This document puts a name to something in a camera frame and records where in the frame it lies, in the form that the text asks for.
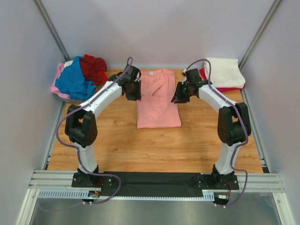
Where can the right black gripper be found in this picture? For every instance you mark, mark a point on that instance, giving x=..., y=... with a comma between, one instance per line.
x=178, y=98

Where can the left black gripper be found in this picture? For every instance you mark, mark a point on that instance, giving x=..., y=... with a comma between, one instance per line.
x=137, y=95

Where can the salmon pink t-shirt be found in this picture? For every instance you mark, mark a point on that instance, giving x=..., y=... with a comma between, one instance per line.
x=155, y=109

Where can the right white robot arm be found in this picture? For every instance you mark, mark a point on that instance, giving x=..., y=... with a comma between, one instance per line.
x=233, y=127

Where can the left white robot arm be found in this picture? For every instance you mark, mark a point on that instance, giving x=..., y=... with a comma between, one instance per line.
x=81, y=123

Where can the folded magenta t-shirt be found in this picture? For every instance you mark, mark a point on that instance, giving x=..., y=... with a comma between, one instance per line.
x=203, y=76

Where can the dark red t-shirt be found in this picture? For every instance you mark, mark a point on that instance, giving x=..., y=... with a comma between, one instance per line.
x=94, y=69

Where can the folded white t-shirt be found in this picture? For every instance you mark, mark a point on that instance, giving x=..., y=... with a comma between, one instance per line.
x=224, y=73

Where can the blue t-shirt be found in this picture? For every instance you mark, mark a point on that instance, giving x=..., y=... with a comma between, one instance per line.
x=73, y=82

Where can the white t-shirt in basket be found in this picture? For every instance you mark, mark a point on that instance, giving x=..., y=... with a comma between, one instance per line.
x=68, y=63

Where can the right corner aluminium post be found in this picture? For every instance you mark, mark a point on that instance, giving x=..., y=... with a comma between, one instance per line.
x=266, y=21

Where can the corner aluminium post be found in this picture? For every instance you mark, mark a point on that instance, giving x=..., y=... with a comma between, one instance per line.
x=266, y=21
x=47, y=20

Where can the left corner aluminium post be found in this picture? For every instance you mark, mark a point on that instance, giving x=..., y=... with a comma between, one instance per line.
x=47, y=20

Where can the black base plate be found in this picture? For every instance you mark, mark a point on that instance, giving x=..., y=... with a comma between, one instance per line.
x=155, y=184

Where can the white slotted cable duct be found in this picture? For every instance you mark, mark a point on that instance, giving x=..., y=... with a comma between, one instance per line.
x=85, y=194

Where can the aluminium frame rail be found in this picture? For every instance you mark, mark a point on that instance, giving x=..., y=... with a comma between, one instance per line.
x=256, y=182

